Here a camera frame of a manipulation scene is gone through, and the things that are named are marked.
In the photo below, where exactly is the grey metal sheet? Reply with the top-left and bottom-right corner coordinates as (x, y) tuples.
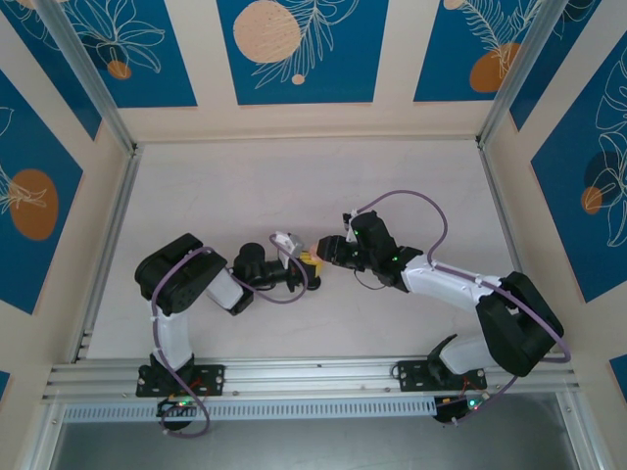
(46, 418), (594, 470)

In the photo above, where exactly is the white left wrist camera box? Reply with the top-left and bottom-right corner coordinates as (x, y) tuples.
(270, 231), (309, 259)

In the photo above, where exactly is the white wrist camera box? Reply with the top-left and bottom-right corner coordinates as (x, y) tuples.
(270, 231), (309, 259)
(341, 209), (358, 244)

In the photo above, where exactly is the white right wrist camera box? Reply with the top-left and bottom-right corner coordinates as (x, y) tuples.
(341, 209), (358, 244)

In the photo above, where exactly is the thin black gripper wire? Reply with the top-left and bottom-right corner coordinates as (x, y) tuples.
(354, 268), (389, 292)

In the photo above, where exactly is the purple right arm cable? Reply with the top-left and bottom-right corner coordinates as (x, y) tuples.
(350, 189), (572, 427)

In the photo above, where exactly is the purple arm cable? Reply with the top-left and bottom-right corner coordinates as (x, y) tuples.
(350, 189), (572, 427)
(151, 237), (311, 438)

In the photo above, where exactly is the long aluminium base rail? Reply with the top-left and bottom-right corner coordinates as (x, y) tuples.
(41, 352), (584, 403)

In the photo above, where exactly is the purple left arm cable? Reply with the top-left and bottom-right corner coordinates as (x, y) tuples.
(151, 237), (311, 438)

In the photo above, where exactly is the white slotted cable duct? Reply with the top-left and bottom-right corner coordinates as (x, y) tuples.
(62, 396), (438, 423)

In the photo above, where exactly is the aluminium side rail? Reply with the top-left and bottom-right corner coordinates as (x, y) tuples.
(478, 141), (550, 353)
(71, 144), (146, 366)

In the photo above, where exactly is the aluminium frame post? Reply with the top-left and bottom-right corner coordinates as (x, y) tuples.
(33, 0), (141, 156)
(475, 0), (579, 148)

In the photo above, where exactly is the aluminium frame leg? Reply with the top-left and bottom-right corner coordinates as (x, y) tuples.
(555, 391), (611, 470)
(14, 400), (68, 470)

